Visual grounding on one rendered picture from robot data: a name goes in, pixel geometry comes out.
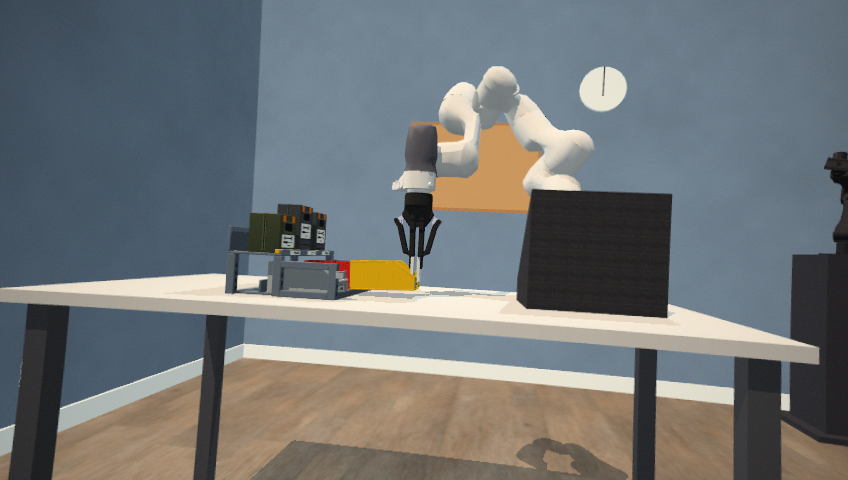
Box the yellow bin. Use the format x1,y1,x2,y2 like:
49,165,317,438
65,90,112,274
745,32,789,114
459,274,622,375
350,260,419,291

